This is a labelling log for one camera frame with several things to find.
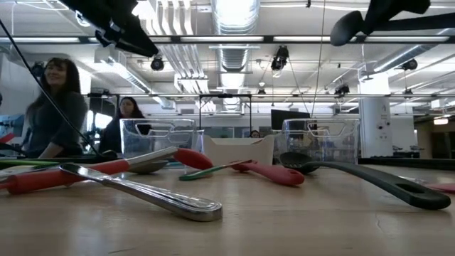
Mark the clear plastic bin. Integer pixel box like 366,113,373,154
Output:
273,117,360,165
119,117,205,168

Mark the red slotted silicone spoon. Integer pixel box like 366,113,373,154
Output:
230,160,306,187

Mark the red spoon with metal stem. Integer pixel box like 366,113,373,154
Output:
0,146,214,196

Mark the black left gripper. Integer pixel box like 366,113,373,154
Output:
58,0,159,58

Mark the white plastic tray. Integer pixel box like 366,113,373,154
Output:
202,134,277,166

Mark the black background frame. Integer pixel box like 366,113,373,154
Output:
198,92,253,133

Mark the green-handled utensil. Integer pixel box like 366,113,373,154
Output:
178,159,253,181

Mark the green silicone spatula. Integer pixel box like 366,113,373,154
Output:
0,159,60,168

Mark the steel butter knife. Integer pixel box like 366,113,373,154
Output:
58,162,224,223

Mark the grey silicone spoon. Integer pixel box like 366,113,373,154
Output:
127,159,170,175

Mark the black ceiling spotlight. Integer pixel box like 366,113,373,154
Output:
150,56,166,72
270,45,290,72
401,58,419,71

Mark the black monitor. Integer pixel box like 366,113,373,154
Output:
270,109,312,131

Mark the black plastic spoon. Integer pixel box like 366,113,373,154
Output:
329,10,455,47

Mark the silver ceiling duct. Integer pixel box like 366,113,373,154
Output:
209,0,262,74

